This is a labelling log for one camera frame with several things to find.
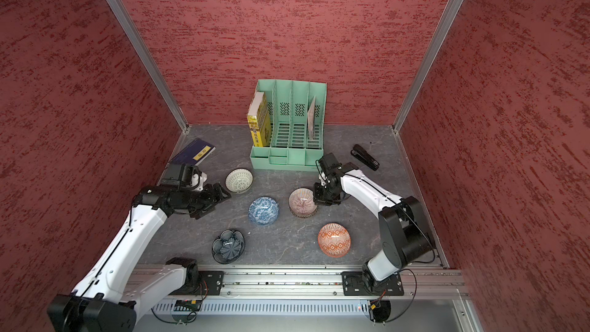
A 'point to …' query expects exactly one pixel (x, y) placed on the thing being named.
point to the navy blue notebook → (193, 153)
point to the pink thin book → (311, 119)
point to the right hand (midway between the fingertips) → (316, 205)
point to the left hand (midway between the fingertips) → (222, 206)
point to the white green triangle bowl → (239, 180)
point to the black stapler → (361, 154)
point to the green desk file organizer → (296, 111)
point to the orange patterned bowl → (334, 240)
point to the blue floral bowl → (263, 210)
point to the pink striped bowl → (301, 203)
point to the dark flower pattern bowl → (228, 247)
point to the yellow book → (259, 119)
